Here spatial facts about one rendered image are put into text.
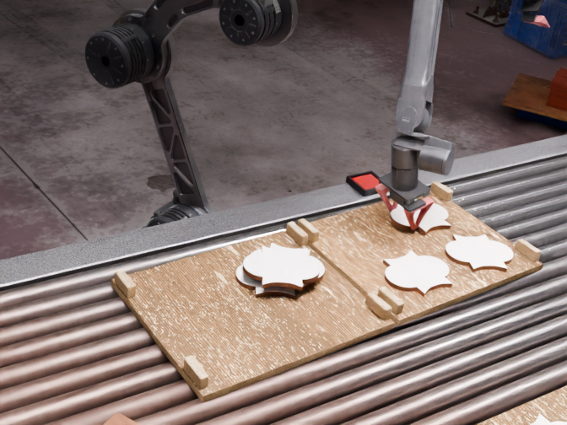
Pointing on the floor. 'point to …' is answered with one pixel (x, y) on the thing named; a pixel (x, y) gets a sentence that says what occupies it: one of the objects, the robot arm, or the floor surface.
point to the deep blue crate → (557, 39)
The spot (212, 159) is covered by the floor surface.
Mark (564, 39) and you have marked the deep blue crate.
